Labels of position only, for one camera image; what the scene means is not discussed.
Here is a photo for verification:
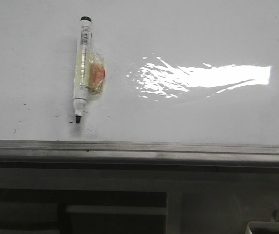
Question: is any white marker with tape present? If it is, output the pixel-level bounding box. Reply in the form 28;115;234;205
73;16;106;124

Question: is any white whiteboard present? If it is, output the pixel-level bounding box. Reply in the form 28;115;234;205
0;0;279;145

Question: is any white shelf bar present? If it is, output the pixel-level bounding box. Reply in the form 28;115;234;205
65;205;167;215

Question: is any white bin corner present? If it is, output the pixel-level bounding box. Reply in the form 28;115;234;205
245;221;279;234

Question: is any aluminium whiteboard frame rail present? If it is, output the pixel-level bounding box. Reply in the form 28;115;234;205
0;140;279;174

